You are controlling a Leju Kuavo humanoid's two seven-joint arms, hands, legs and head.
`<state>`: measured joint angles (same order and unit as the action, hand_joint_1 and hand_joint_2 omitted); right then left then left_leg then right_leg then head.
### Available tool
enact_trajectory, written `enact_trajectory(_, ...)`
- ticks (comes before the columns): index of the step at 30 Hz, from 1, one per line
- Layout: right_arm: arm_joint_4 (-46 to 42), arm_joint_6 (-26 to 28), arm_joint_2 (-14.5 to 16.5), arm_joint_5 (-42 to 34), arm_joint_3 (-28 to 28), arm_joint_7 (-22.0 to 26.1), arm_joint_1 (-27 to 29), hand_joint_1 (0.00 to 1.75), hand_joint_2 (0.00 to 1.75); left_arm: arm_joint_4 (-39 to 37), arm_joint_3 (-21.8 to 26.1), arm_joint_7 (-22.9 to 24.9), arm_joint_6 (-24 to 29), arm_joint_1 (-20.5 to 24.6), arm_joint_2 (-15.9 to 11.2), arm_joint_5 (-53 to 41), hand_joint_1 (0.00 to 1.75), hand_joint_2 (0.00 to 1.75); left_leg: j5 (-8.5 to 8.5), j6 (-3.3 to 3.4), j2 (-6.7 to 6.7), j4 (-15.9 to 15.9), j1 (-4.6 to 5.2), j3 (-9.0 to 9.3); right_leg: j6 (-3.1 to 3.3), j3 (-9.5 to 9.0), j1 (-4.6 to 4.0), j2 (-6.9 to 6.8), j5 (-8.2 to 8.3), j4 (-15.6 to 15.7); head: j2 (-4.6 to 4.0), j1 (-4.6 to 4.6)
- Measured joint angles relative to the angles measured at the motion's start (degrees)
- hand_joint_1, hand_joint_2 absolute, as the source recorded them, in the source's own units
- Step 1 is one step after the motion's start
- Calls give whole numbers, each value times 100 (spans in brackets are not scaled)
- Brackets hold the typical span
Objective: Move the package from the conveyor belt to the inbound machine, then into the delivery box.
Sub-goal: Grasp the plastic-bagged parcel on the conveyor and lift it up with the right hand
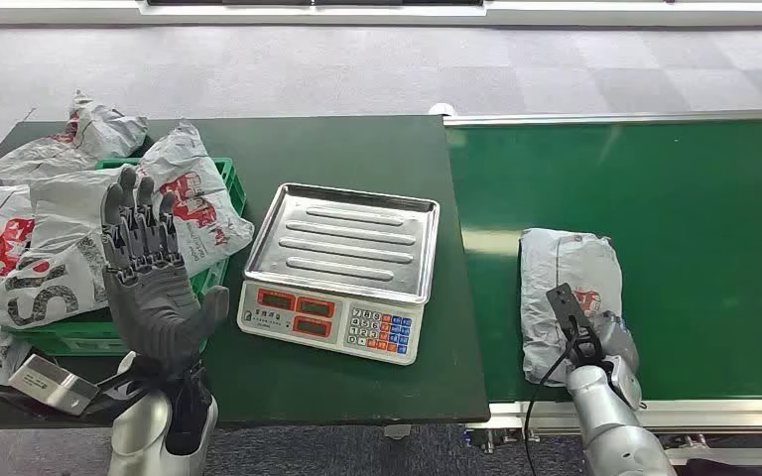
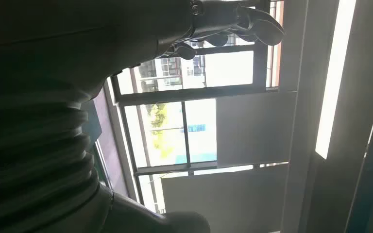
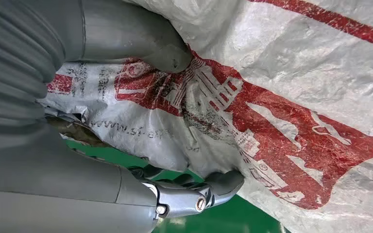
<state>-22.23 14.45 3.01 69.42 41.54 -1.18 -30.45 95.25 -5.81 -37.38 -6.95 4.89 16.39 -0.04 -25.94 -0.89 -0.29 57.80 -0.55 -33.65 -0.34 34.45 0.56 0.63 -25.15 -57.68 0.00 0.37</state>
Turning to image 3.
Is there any ribbed grey right arm sleeve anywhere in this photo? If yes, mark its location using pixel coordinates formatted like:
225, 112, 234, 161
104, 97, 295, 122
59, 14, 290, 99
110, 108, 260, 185
0, 0, 66, 131

